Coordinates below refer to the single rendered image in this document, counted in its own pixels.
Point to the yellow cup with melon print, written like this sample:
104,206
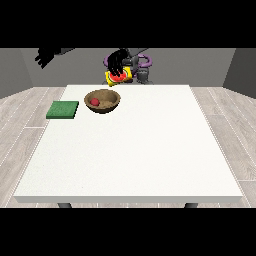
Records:
126,76

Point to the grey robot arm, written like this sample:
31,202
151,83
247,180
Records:
67,50
136,52

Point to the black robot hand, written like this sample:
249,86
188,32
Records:
117,61
46,55

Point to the small red ball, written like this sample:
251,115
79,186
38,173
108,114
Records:
95,102

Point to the green square pad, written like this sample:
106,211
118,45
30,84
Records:
62,110

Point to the brown wooden bowl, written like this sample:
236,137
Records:
107,103

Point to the dark table leg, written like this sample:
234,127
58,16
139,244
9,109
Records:
64,205
191,205

